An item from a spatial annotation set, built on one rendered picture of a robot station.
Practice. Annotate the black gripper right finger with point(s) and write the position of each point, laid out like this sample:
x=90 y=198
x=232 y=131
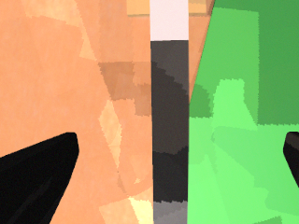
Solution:
x=291 y=153

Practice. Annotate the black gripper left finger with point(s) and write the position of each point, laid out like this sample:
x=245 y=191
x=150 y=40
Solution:
x=33 y=179

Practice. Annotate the green putting mat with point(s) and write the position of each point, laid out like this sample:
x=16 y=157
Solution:
x=245 y=98

